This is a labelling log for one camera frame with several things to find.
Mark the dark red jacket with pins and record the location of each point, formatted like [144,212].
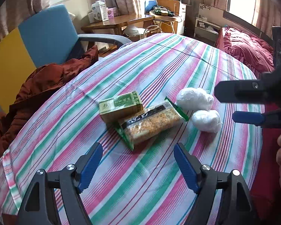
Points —
[36,90]

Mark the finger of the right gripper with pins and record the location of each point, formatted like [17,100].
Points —
[241,91]
[270,119]

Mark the green tea box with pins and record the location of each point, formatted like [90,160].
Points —
[120,106]

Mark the grey yellow blue chair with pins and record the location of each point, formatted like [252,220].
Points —
[47,37]

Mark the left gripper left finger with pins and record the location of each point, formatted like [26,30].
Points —
[39,203]

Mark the wooden side table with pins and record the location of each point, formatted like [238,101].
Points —
[117,23]

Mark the white carton on table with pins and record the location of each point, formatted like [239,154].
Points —
[99,11]

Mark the green wrapped snack bar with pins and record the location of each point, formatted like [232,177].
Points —
[149,122]

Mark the striped pink green tablecloth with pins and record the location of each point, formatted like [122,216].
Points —
[143,186]

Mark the white plastic wrapped ball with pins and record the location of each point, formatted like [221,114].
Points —
[194,99]

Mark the red bed quilt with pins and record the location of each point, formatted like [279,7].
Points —
[247,48]

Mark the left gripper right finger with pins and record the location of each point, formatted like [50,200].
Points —
[236,205]

